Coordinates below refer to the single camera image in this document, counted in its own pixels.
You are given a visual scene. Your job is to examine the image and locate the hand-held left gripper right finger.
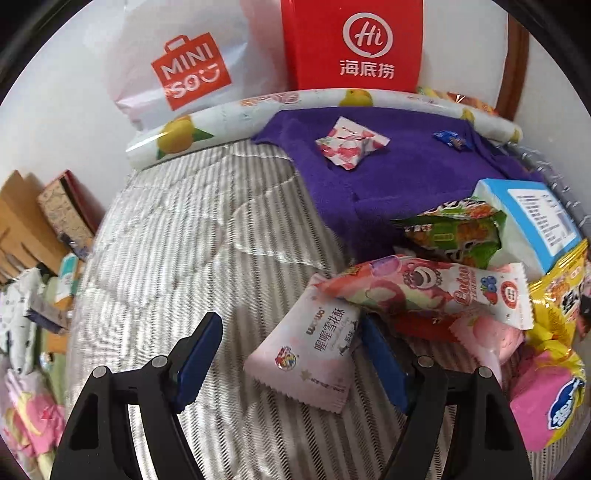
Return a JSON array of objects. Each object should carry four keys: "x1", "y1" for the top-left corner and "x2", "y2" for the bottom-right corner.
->
[{"x1": 360, "y1": 316, "x2": 543, "y2": 480}]

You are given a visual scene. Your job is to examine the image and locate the brown wooden door frame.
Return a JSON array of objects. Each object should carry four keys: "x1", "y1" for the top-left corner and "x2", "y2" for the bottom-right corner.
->
[{"x1": 496, "y1": 14, "x2": 529, "y2": 123}]

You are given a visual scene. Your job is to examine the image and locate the fruit-print paper roll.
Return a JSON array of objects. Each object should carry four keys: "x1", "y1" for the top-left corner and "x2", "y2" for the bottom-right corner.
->
[{"x1": 126, "y1": 88, "x2": 523, "y2": 171}]

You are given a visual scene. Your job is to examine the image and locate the purple towel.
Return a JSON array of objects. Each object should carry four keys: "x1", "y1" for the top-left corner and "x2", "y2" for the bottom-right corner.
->
[{"x1": 253, "y1": 107, "x2": 546, "y2": 273}]

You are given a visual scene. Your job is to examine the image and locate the red snack packet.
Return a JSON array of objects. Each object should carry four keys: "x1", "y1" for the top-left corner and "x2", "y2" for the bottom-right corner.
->
[{"x1": 388, "y1": 314, "x2": 455, "y2": 342}]

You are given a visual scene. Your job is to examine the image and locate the green snack packet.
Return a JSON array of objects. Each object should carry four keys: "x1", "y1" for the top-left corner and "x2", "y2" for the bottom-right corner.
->
[{"x1": 392, "y1": 198, "x2": 509, "y2": 271}]

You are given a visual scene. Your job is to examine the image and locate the pink and yellow snack packet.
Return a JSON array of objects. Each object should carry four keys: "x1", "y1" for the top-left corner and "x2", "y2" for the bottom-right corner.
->
[{"x1": 508, "y1": 323, "x2": 587, "y2": 453}]

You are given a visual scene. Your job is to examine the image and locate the white floral cloth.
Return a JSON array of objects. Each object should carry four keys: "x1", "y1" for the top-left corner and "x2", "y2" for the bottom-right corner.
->
[{"x1": 0, "y1": 268, "x2": 49, "y2": 376}]

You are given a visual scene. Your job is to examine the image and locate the white plastic shopping bag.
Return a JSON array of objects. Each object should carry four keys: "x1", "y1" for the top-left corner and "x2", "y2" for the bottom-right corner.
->
[{"x1": 85, "y1": 0, "x2": 289, "y2": 130}]

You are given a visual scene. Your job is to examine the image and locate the grey checked cushion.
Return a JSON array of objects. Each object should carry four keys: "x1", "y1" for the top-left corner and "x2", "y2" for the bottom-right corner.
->
[{"x1": 508, "y1": 142, "x2": 583, "y2": 217}]

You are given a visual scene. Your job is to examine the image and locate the blue white tissue pack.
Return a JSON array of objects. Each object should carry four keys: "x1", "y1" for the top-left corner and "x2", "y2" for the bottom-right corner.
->
[{"x1": 475, "y1": 178, "x2": 583, "y2": 275}]

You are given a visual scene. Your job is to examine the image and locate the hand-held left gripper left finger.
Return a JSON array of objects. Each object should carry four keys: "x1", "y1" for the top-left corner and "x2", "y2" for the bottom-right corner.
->
[{"x1": 50, "y1": 312, "x2": 223, "y2": 480}]

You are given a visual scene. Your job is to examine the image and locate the orange chips bag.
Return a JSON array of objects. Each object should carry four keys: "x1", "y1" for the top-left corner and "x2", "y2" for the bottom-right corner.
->
[{"x1": 445, "y1": 92, "x2": 499, "y2": 116}]

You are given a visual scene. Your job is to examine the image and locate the pink printed cloth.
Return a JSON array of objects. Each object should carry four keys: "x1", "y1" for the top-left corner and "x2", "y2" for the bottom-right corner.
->
[{"x1": 0, "y1": 369, "x2": 66, "y2": 464}]

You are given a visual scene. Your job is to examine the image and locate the pale pink snack packet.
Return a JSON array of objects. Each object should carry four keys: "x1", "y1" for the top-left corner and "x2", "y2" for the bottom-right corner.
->
[{"x1": 243, "y1": 272, "x2": 362, "y2": 415}]

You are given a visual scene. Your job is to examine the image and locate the small blue white pack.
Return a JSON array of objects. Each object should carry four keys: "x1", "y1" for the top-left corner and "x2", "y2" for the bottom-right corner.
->
[{"x1": 56, "y1": 253, "x2": 85, "y2": 303}]

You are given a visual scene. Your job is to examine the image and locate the pale pink peach-print packet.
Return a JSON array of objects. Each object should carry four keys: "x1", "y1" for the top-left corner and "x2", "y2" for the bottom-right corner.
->
[{"x1": 448, "y1": 316, "x2": 525, "y2": 384}]

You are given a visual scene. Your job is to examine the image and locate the small blue candy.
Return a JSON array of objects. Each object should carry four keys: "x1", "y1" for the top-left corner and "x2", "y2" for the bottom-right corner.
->
[{"x1": 433, "y1": 130, "x2": 469, "y2": 151}]

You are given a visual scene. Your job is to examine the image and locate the red paper bag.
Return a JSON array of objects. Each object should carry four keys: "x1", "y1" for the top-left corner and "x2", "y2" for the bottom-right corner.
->
[{"x1": 280, "y1": 0, "x2": 426, "y2": 93}]

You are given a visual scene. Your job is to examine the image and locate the brown cardboard box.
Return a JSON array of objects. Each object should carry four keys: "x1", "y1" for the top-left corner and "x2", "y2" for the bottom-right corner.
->
[{"x1": 0, "y1": 170, "x2": 70, "y2": 283}]

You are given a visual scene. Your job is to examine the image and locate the strawberry-print candy packet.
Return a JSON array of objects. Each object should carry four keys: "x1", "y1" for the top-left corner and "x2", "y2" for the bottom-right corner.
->
[{"x1": 315, "y1": 117, "x2": 391, "y2": 171}]

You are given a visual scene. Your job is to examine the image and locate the pink bear-print snack packet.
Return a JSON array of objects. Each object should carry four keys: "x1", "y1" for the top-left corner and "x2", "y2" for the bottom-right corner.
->
[{"x1": 314, "y1": 255, "x2": 535, "y2": 330}]

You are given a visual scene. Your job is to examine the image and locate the patterned red-edged box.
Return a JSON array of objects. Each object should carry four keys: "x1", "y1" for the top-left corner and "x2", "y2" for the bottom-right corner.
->
[{"x1": 37, "y1": 170, "x2": 107, "y2": 250}]

